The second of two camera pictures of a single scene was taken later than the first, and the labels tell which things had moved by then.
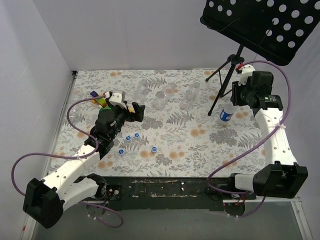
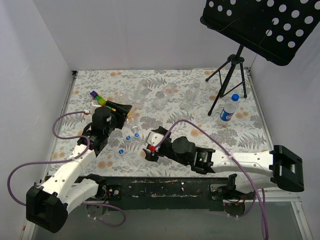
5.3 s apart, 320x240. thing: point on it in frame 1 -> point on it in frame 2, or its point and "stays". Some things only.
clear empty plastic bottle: [189, 96] stays
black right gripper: [236, 92] -> [158, 144]
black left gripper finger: [134, 119] -> [123, 109]
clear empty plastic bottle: [142, 90] stays
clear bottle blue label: [228, 110] stays
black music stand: [274, 30] stays
